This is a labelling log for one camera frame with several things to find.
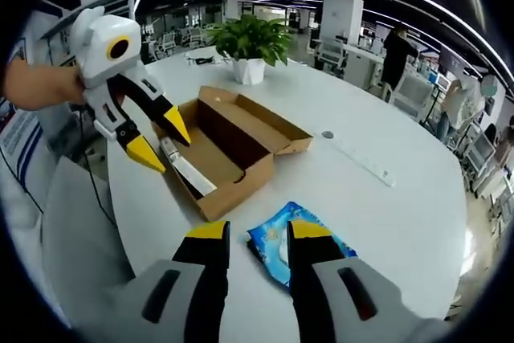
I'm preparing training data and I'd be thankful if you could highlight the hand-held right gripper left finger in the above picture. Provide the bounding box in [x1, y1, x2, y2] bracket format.
[75, 220, 232, 343]

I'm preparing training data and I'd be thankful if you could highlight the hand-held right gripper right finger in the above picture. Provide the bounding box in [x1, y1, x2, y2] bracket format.
[287, 220, 453, 343]

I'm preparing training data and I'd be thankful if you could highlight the long white tube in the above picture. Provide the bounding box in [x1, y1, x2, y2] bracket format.
[159, 137, 218, 198]

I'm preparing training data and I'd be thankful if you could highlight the brown cardboard shoe box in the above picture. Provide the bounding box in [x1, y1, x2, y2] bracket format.
[151, 85, 314, 223]

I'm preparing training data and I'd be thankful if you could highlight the blue wipes pack soft item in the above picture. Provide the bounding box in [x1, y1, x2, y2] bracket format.
[245, 200, 358, 295]

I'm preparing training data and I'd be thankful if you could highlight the person's left hand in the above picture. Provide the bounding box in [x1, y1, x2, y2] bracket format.
[39, 64, 88, 108]

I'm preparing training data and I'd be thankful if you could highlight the white blue display board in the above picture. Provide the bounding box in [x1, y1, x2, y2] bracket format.
[0, 108, 55, 199]

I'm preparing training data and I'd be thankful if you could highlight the green plant in white pot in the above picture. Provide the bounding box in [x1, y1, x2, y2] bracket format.
[208, 14, 294, 86]

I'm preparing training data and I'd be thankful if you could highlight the white table power strip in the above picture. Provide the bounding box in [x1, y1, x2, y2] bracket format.
[339, 140, 398, 188]

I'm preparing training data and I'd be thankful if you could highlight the white mesh office chair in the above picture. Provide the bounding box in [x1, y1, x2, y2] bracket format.
[315, 36, 347, 73]
[387, 73, 435, 120]

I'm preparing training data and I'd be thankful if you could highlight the white square pillar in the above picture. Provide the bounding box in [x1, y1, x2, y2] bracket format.
[320, 0, 365, 49]

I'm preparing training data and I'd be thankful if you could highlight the white office desk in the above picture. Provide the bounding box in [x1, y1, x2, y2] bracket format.
[343, 43, 386, 91]

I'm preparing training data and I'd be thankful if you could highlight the black cable bundle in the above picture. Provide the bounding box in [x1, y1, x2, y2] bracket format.
[186, 52, 218, 67]

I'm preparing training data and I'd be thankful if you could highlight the dark wall monitor screen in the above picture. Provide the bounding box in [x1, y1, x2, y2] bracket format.
[437, 46, 465, 77]

